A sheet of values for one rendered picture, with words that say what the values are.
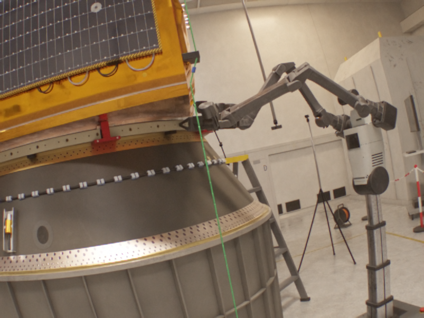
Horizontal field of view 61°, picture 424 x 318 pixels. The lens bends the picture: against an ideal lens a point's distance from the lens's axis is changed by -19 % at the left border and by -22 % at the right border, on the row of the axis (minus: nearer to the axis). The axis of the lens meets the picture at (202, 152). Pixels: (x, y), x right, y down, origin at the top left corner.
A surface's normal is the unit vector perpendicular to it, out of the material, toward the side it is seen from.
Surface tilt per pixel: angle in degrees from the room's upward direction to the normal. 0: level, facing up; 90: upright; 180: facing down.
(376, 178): 90
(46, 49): 90
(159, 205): 62
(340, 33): 90
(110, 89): 92
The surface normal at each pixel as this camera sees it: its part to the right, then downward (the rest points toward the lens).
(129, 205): 0.33, -0.58
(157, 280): 0.47, -0.13
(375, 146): 0.22, -0.09
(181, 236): 0.26, -0.82
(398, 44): -0.07, -0.61
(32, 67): 0.02, -0.04
